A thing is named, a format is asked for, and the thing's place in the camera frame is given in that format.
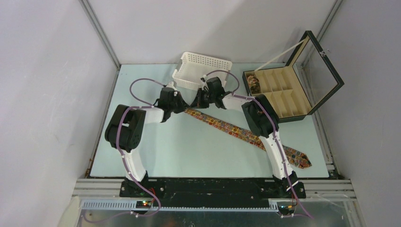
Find purple cable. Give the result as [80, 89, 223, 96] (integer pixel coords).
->
[203, 70, 314, 220]
[82, 78, 170, 224]

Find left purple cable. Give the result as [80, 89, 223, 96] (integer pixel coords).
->
[82, 78, 170, 224]

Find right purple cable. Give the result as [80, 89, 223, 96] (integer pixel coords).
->
[203, 70, 314, 220]

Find rolled tie far compartment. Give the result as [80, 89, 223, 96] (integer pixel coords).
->
[246, 74, 261, 94]

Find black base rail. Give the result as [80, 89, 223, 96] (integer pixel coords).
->
[119, 177, 306, 209]

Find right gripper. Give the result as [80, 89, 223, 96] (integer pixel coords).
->
[190, 88, 216, 109]

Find colourful patterned tie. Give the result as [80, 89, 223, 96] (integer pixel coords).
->
[184, 109, 312, 169]

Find white perforated plastic basket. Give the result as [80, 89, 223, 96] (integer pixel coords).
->
[172, 52, 232, 90]

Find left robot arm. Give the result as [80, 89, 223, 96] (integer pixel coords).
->
[105, 87, 189, 197]

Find black compartment tie box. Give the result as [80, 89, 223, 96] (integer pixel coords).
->
[242, 30, 344, 122]

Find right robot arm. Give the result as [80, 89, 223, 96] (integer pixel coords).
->
[186, 77, 298, 198]

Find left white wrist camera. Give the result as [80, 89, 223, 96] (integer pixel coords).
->
[166, 81, 177, 91]

